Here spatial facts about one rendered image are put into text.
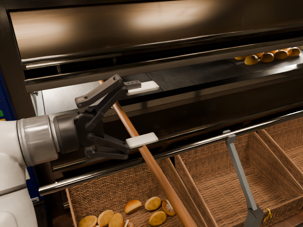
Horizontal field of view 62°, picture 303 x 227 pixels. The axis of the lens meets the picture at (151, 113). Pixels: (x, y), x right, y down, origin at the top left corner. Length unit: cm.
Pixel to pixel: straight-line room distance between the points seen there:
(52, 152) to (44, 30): 61
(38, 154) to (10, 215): 10
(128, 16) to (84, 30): 18
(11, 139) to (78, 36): 61
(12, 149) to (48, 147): 6
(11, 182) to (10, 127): 9
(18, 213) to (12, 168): 7
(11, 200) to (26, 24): 68
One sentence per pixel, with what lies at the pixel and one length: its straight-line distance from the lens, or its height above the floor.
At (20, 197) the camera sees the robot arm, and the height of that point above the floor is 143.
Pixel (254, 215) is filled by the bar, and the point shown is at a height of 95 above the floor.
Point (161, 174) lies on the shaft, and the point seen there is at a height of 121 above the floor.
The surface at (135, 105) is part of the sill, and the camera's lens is 121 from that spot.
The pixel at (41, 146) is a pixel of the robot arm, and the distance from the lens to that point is 49.
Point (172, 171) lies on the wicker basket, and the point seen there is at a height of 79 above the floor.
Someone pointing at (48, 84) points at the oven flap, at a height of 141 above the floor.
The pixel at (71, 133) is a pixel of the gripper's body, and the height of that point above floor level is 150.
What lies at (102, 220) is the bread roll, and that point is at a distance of 141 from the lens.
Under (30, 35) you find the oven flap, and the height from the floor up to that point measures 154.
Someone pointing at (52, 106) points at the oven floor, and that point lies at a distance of 126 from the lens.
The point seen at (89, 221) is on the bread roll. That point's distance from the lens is 142.
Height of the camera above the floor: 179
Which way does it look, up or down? 33 degrees down
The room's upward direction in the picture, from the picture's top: straight up
